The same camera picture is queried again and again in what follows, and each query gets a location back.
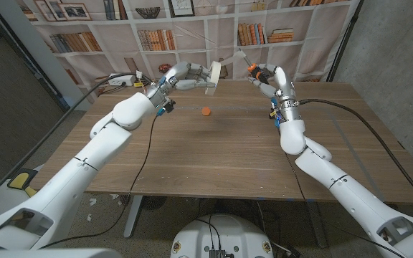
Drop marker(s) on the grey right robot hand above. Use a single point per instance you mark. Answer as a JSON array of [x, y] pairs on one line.
[[282, 86]]

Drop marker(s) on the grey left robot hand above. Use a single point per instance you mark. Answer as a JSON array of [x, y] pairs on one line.
[[181, 75]]

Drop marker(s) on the cream masking tape roll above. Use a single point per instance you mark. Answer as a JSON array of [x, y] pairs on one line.
[[214, 73]]

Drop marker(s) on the black orange screwdriver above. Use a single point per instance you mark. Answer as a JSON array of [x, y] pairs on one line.
[[252, 67]]

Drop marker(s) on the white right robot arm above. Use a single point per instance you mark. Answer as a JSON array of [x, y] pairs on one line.
[[346, 193]]

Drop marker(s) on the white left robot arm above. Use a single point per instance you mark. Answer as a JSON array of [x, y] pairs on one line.
[[91, 161]]

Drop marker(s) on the printed bookshelf backdrop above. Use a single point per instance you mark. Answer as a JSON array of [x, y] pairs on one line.
[[314, 53]]

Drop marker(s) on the white power strip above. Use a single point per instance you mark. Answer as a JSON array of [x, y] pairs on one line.
[[118, 80]]

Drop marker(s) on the black backdrop stand pole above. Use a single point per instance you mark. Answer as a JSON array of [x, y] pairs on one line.
[[344, 43]]

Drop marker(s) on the black ribbed round object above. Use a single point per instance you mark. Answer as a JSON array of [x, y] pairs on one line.
[[154, 202]]

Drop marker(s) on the grey table leg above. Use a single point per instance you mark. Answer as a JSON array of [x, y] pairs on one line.
[[135, 218], [317, 229]]

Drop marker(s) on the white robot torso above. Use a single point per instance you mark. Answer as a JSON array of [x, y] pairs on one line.
[[224, 233]]

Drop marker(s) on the yellow black tool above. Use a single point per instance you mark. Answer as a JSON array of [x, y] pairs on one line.
[[22, 181]]

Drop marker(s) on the white floor platform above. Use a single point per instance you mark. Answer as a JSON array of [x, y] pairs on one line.
[[2, 195]]

